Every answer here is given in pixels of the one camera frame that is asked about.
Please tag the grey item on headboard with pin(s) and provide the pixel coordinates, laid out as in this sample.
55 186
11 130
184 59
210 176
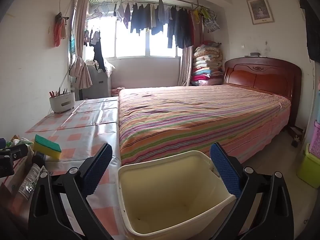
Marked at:
255 54

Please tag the yellow green sponge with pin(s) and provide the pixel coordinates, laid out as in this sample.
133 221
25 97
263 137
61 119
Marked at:
46 146

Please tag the pink cloth beside bed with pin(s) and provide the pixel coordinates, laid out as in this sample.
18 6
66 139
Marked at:
117 91

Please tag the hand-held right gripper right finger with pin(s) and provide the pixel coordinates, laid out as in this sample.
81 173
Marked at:
225 170

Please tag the green plastic storage box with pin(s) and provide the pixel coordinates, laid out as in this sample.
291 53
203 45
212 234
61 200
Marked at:
308 170

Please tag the cream cloth on appliance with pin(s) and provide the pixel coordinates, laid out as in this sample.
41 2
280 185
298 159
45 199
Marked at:
108 67

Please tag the bunch of red pens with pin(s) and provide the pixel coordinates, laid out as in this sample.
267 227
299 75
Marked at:
58 93

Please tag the orange cloth on hook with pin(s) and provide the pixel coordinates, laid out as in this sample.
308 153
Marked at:
59 30

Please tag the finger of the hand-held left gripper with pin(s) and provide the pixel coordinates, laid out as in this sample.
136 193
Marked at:
17 151

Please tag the white floor appliance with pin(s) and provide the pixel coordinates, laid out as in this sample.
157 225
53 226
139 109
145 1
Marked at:
98 85

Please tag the bed with striped sheet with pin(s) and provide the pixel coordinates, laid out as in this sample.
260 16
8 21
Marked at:
195 120

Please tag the small floor toy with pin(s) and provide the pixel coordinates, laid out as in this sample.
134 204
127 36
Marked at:
296 137

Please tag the window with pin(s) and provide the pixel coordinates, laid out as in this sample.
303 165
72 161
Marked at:
130 42

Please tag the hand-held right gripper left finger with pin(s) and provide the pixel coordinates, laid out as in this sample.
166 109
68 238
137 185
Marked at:
97 172

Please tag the plain striped curtain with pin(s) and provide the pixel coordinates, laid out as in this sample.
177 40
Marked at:
185 67

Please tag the dark hanging jacket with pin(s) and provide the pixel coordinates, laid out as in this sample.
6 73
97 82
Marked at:
312 30

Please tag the framed picture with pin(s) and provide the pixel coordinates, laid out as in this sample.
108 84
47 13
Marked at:
260 10

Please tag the striped curtain with tie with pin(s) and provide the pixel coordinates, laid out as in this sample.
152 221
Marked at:
81 30

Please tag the white utensil holder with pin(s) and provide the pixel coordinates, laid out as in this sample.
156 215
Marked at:
62 103

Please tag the cream plastic bin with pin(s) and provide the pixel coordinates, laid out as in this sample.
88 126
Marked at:
150 180

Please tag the row of hanging clothes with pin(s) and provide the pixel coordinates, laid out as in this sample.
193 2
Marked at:
180 25

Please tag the wooden bed headboard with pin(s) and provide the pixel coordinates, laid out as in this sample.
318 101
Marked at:
262 80

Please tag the stack of folded blankets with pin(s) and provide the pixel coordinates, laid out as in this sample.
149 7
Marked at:
207 65

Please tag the black hanging vest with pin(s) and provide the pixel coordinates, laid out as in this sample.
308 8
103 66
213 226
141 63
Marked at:
98 55

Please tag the green plastic bag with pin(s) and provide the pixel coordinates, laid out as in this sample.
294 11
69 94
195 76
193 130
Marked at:
25 142

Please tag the white labelled bottle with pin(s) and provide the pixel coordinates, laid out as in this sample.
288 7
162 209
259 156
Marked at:
31 180

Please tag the small laundry on pegs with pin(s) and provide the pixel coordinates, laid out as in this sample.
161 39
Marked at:
93 37

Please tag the pink plastic basket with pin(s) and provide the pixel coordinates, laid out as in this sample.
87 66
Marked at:
315 142

